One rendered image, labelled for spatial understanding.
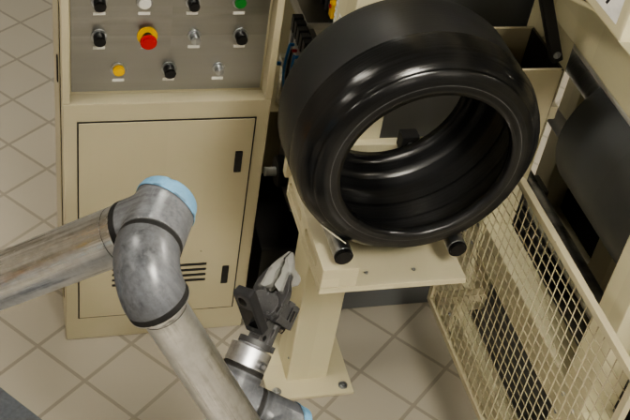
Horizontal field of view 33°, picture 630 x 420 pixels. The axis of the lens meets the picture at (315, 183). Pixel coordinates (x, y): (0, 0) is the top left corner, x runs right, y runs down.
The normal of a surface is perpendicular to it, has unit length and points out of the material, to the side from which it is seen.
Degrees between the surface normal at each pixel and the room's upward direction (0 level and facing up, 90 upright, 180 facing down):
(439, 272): 0
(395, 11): 14
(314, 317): 90
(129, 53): 90
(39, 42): 0
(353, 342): 0
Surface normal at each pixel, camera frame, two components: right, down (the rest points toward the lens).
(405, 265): 0.14, -0.76
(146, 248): 0.12, -0.38
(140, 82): 0.23, 0.65
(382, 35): -0.26, -0.68
